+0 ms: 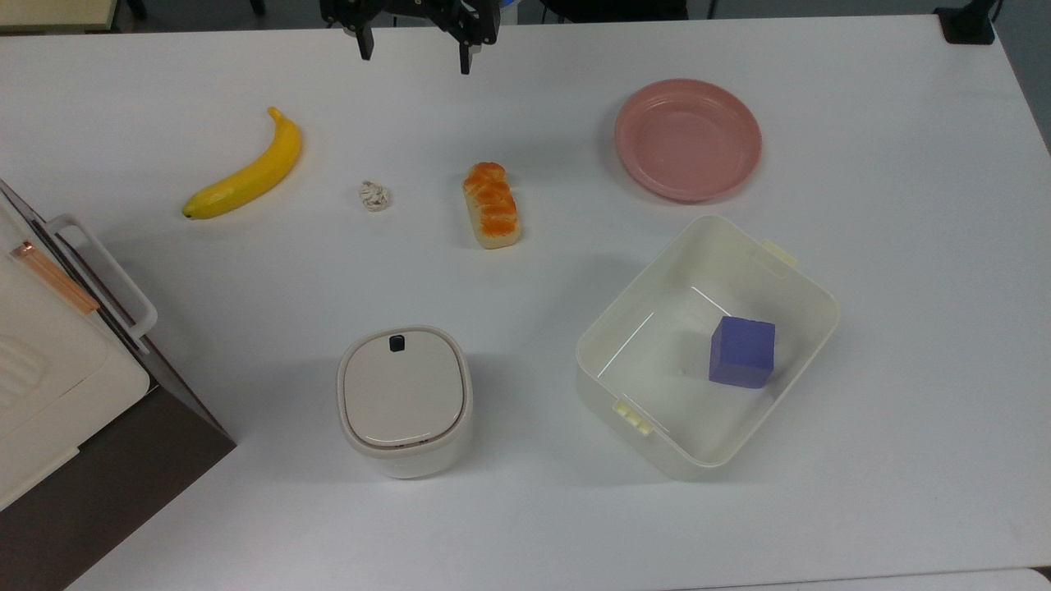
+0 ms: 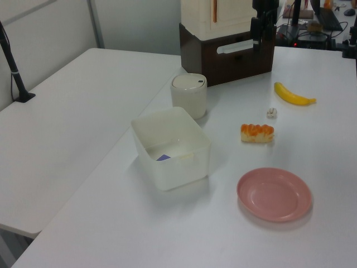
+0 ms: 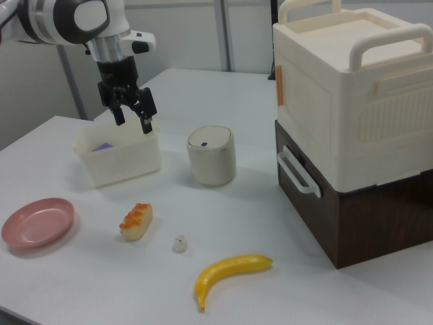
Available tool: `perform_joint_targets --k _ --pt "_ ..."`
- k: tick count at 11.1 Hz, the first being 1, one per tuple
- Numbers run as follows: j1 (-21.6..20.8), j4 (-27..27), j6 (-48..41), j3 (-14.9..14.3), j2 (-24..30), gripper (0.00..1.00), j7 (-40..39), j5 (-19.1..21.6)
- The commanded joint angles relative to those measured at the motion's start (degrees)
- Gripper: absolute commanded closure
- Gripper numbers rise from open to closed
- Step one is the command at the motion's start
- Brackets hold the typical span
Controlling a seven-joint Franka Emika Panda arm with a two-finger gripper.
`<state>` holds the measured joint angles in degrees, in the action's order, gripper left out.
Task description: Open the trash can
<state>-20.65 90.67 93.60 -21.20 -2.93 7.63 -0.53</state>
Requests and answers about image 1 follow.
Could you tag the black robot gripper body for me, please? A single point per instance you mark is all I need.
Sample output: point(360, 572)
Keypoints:
point(427, 12)

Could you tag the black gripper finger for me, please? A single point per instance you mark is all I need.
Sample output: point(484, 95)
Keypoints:
point(465, 57)
point(364, 45)

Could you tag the cream lidded trash can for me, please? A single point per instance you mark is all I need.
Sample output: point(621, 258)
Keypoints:
point(404, 402)

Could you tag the toy bread loaf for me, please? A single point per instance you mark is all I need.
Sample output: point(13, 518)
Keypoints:
point(491, 205)

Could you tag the crumpled paper ball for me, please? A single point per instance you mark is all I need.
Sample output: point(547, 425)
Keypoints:
point(375, 196)

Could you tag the yellow banana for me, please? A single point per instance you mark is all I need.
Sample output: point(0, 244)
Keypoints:
point(254, 172)

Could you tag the pink plate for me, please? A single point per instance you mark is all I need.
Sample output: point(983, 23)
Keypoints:
point(688, 139)

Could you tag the beige side table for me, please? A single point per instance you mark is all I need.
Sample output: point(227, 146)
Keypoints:
point(49, 12)

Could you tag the cream plastic storage box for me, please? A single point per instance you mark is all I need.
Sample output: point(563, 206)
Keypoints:
point(649, 353)

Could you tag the purple cube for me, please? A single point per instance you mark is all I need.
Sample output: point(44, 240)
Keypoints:
point(742, 353)

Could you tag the black table clamp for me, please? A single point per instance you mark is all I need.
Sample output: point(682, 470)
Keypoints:
point(967, 25)

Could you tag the dark brown drawer cabinet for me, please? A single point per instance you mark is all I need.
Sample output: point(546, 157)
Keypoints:
point(123, 492)

